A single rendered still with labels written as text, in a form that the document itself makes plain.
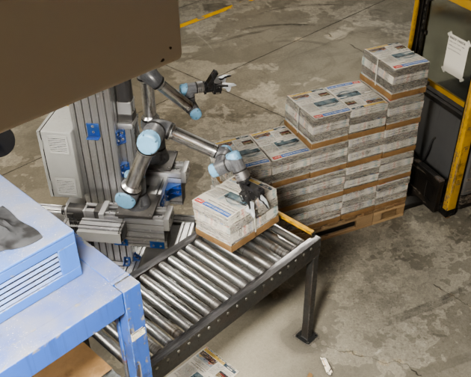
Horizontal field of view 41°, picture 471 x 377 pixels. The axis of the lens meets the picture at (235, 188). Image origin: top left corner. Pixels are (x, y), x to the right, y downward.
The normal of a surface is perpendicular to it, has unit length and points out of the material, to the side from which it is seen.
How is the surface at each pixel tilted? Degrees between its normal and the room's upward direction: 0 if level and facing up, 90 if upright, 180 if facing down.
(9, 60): 90
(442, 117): 90
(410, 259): 0
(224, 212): 4
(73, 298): 0
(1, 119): 90
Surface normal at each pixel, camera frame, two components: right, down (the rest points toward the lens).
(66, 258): 0.72, 0.40
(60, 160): -0.14, 0.58
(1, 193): -0.01, -0.81
